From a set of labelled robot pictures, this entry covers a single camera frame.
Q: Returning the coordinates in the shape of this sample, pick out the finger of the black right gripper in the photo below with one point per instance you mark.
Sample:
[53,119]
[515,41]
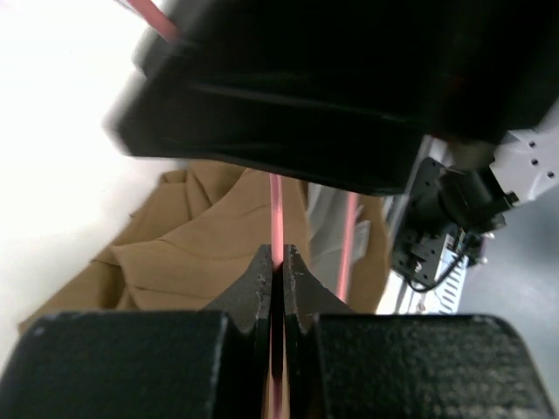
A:
[377,57]
[167,116]

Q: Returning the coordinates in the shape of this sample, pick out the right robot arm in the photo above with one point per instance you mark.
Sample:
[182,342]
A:
[470,194]

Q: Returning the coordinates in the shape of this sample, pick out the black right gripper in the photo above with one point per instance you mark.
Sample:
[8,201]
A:
[493,68]

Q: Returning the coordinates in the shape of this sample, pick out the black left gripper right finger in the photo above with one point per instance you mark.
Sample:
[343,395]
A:
[342,364]

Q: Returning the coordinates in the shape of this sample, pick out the pink wire hanger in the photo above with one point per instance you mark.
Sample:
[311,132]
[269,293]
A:
[277,218]

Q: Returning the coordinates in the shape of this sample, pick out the perforated cable tray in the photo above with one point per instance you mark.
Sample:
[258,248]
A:
[448,295]

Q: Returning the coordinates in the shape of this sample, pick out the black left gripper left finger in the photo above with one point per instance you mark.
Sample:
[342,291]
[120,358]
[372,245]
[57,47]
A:
[210,363]

